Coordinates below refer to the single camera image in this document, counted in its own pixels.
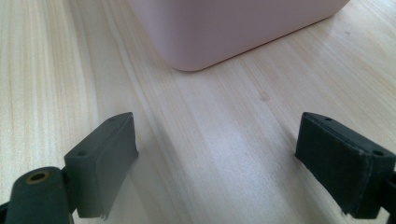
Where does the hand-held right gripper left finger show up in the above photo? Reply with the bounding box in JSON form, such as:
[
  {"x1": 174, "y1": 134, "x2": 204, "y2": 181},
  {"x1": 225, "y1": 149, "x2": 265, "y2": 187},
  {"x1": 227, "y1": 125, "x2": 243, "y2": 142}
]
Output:
[{"x1": 64, "y1": 111, "x2": 139, "y2": 221}]

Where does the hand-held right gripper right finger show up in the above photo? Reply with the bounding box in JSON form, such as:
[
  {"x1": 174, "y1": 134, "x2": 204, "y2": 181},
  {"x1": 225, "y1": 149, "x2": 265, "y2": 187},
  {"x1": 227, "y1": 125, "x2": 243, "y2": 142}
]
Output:
[{"x1": 294, "y1": 111, "x2": 396, "y2": 220}]

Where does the pink plastic storage box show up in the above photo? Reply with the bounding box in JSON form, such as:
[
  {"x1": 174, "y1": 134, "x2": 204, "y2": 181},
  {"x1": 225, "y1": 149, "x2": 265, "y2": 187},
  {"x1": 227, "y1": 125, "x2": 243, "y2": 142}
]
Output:
[{"x1": 125, "y1": 0, "x2": 351, "y2": 73}]

